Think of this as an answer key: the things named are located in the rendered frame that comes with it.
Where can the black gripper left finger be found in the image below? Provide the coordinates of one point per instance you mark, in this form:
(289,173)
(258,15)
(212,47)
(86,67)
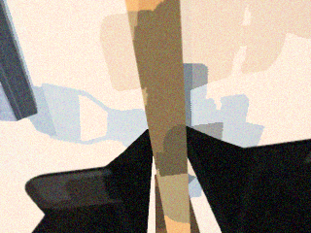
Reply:
(125,183)

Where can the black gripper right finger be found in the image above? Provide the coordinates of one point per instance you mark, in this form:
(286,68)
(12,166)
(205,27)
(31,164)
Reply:
(228,174)

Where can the long wooden rail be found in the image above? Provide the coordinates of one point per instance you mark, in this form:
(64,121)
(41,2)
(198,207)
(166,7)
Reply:
(156,32)

